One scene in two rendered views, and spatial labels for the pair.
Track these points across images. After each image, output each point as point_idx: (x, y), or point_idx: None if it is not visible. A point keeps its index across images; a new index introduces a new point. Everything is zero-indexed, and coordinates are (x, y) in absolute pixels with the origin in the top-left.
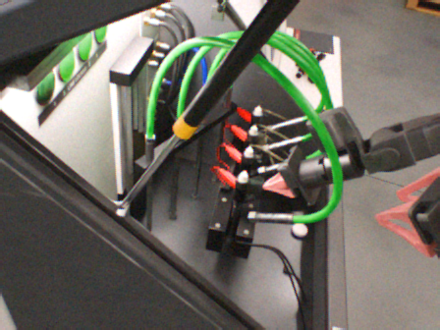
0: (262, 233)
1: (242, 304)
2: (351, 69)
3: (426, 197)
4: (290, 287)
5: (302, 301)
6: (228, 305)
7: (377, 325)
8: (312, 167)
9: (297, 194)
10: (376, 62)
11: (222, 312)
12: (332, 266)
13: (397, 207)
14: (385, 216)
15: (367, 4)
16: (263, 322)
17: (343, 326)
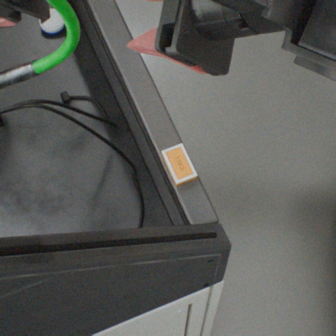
0: (2, 61)
1: (35, 186)
2: None
3: (167, 18)
4: (84, 118)
5: (110, 127)
6: (21, 247)
7: (241, 41)
8: None
9: (19, 18)
10: None
11: (19, 260)
12: (123, 65)
13: (144, 37)
14: (138, 46)
15: None
16: (77, 190)
17: (174, 140)
